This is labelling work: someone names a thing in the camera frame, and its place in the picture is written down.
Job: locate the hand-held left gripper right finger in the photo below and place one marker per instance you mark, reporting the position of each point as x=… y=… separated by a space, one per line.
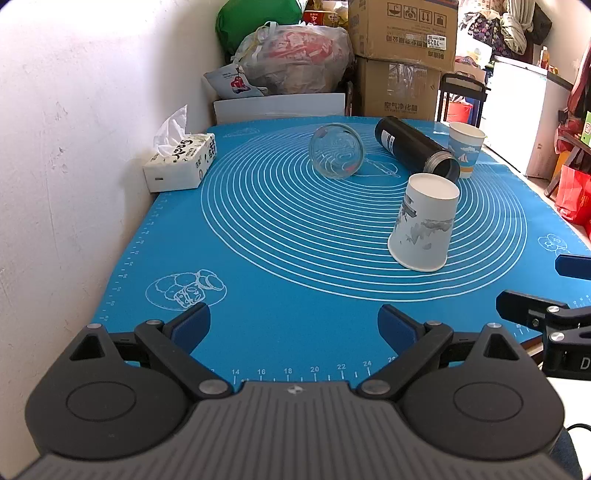
x=395 y=325

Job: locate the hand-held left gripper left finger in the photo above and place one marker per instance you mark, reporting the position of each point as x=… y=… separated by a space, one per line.
x=191 y=325

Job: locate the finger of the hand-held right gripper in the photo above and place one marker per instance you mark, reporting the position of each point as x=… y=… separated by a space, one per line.
x=575 y=266
x=526 y=308

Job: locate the grey print paper cup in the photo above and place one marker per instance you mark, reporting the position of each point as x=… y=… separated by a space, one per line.
x=422 y=221

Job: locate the sailboat print paper cup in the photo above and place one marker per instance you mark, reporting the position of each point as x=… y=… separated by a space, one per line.
x=468 y=145

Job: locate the clear glass cup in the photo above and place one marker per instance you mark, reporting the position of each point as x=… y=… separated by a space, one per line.
x=334 y=152

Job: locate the red gift bag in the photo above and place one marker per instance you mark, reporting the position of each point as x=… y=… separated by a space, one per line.
x=575 y=194

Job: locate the blue silicone baking mat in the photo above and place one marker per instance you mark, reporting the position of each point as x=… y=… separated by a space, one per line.
x=300 y=277

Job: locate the white tissue box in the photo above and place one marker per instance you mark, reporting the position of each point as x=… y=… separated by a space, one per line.
x=180 y=166

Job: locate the white chest freezer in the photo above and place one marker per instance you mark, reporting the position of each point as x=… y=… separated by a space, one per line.
x=517 y=110

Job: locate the black thermos flask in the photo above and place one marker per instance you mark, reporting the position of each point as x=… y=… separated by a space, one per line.
x=406 y=138

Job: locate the red bucket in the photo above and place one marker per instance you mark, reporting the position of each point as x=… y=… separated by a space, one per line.
x=458 y=110

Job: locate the black chair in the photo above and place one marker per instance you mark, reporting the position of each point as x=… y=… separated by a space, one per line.
x=464 y=83

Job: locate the white flat box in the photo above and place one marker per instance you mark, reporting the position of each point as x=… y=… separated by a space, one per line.
x=277 y=107

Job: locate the cardboard box with grey print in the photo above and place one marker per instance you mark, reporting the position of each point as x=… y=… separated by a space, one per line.
x=397 y=90

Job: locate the white printed bag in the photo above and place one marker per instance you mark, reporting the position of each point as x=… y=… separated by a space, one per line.
x=231 y=83

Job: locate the hanging clothes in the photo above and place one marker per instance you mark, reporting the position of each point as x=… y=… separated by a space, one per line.
x=503 y=23

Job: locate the clear plastic bag with contents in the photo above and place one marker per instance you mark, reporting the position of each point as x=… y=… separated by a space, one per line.
x=295 y=60

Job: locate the large cardboard box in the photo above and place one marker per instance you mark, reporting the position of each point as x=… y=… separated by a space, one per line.
x=397 y=27

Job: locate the green bag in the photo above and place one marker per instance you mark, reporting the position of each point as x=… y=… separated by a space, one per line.
x=249 y=23

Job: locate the red snack packets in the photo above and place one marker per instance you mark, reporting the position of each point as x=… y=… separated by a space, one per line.
x=323 y=16

